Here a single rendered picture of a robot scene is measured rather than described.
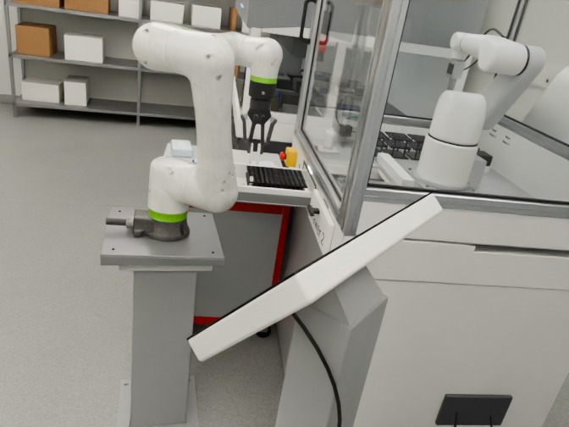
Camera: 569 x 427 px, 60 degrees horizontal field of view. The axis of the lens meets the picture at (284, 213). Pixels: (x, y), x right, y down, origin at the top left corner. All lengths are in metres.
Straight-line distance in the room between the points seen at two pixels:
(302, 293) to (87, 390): 1.62
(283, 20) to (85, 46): 3.26
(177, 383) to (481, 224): 1.17
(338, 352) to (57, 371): 1.57
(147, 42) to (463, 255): 1.08
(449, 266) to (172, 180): 0.88
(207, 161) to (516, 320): 1.14
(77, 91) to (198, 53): 4.46
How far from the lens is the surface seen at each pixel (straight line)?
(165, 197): 1.54
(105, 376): 2.27
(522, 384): 2.06
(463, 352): 1.84
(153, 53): 1.34
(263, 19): 2.58
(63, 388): 2.25
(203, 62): 1.26
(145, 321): 1.72
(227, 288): 2.26
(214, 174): 1.41
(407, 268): 1.54
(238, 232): 2.12
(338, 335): 0.93
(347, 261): 0.78
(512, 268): 1.70
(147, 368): 1.85
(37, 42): 5.64
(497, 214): 1.58
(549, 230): 1.70
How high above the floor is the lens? 1.55
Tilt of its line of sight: 24 degrees down
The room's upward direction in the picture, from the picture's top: 9 degrees clockwise
